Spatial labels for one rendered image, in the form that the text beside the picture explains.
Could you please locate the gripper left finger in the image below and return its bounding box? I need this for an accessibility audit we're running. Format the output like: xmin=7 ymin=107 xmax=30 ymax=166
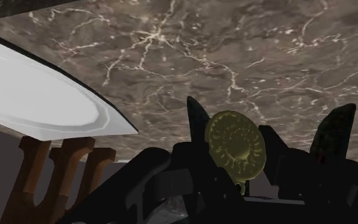
xmin=60 ymin=95 xmax=245 ymax=224

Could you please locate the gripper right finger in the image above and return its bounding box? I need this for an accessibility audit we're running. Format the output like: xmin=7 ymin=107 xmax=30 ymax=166
xmin=258 ymin=102 xmax=358 ymax=224

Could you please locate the gold round ornament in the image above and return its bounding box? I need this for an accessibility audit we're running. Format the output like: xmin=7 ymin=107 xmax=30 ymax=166
xmin=204 ymin=110 xmax=267 ymax=196

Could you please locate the white sink basin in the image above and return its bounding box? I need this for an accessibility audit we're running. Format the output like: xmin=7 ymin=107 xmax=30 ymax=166
xmin=0 ymin=29 xmax=139 ymax=141

